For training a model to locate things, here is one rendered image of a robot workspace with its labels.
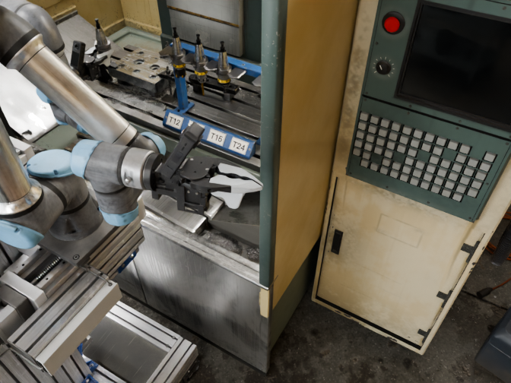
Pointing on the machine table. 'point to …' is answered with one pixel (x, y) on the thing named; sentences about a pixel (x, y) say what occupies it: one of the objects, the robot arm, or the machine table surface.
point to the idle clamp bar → (214, 87)
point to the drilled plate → (142, 69)
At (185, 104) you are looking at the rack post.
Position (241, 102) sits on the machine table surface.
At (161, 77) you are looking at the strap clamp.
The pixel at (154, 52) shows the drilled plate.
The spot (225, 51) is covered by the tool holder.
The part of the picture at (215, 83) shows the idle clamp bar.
